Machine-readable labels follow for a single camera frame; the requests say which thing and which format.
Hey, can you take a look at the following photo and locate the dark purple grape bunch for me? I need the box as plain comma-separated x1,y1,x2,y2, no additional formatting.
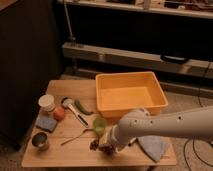
90,139,115,155

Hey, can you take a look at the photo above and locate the blue folded cloth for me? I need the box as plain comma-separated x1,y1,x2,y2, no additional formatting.
137,136,169,162

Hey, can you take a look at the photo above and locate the green chili pepper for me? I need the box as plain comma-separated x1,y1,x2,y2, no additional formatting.
74,100,93,115

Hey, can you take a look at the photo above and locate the black box on beam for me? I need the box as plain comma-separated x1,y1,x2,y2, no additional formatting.
160,53,189,65

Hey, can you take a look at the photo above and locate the thin metal pole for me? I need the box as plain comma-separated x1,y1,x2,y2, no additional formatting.
63,0,75,46

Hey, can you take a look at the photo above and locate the blue sponge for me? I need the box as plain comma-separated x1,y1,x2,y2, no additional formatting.
36,116,57,132

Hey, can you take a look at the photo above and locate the upper shelf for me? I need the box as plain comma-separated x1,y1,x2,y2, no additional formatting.
57,0,213,19

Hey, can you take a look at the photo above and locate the orange fruit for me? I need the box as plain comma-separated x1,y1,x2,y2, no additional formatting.
53,107,65,121

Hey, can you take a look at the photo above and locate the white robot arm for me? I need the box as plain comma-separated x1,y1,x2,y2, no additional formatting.
99,106,213,152

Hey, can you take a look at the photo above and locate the small metal cup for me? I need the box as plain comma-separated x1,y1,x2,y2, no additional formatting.
32,132,49,150

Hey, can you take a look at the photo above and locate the orange plastic bin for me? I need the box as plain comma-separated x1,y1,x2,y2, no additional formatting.
95,71,168,118

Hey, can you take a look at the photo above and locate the green plastic cup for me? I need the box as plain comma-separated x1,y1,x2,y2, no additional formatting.
93,117,107,136

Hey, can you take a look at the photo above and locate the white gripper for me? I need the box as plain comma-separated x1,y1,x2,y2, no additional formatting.
99,126,121,152

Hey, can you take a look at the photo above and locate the white paper cup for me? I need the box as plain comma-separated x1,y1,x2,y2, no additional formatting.
38,94,55,112

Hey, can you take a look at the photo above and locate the white handled brush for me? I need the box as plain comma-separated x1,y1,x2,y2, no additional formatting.
61,97,89,128

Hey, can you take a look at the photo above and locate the grey metal beam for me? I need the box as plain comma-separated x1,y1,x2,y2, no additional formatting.
62,42,213,78

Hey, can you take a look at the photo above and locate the wooden spoon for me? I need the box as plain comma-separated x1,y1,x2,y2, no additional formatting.
61,128,93,146

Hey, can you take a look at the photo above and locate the black cable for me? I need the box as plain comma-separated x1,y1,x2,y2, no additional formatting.
183,59,213,171

